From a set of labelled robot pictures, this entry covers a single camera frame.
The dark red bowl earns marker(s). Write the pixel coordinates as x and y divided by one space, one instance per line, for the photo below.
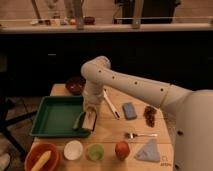
75 85

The red bowl on counter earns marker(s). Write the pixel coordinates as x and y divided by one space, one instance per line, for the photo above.
89 20

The green plastic tray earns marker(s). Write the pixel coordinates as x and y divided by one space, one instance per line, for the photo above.
56 115

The brown whiteboard eraser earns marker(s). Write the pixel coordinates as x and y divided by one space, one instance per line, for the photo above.
89 121

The orange bowl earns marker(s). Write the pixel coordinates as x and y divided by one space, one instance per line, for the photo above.
37 151

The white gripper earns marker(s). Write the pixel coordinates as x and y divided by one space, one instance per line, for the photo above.
92 102

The yellow corn cob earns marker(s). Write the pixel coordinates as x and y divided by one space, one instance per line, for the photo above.
44 158

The green cup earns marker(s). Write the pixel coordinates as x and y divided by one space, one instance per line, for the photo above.
95 152

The green chili pepper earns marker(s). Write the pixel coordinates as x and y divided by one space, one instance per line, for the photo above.
77 121

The orange tomato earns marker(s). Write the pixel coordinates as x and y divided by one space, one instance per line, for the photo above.
122 150

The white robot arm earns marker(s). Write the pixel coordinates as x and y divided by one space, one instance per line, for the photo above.
193 110

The red grape bunch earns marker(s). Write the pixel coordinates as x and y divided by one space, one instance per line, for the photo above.
149 114

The blue sponge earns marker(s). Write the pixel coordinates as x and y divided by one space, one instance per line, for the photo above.
129 111

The silver fork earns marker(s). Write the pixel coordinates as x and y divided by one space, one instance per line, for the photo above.
131 135

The blue folded cloth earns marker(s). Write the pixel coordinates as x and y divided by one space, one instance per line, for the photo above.
149 152

